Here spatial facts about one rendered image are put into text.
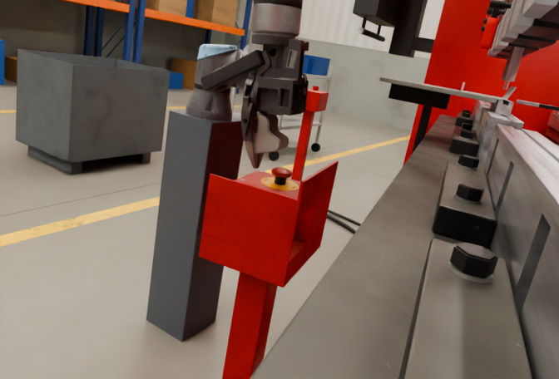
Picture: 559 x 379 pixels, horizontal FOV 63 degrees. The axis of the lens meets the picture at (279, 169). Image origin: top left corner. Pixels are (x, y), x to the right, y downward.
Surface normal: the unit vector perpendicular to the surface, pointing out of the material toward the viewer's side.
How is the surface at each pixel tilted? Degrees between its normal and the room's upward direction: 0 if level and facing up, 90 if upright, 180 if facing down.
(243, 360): 90
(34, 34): 90
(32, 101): 90
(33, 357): 0
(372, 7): 90
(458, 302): 0
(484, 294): 0
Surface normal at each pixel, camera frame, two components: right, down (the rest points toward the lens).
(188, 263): -0.52, 0.13
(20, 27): 0.84, 0.28
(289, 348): 0.17, -0.95
